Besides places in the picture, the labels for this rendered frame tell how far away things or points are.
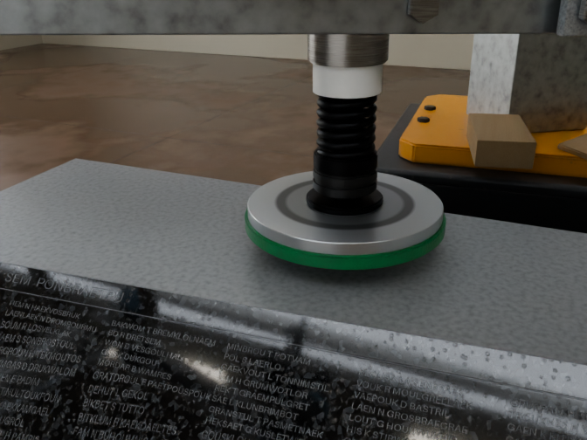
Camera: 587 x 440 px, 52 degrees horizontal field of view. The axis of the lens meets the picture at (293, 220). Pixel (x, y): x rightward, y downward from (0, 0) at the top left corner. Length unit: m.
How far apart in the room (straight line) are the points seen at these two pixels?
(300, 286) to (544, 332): 0.23
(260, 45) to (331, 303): 6.96
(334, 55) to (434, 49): 6.18
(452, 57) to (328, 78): 6.14
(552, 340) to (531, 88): 0.85
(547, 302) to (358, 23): 0.31
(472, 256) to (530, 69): 0.71
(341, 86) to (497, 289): 0.25
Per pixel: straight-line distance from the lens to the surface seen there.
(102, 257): 0.71
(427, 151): 1.26
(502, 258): 0.70
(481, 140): 1.13
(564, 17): 0.62
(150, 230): 0.76
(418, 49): 6.80
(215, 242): 0.71
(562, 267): 0.70
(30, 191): 0.94
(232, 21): 0.54
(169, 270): 0.66
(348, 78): 0.60
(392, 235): 0.59
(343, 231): 0.59
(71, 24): 0.55
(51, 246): 0.75
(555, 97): 1.40
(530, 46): 1.34
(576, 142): 1.30
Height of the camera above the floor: 1.14
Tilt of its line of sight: 24 degrees down
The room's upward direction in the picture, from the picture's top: 1 degrees counter-clockwise
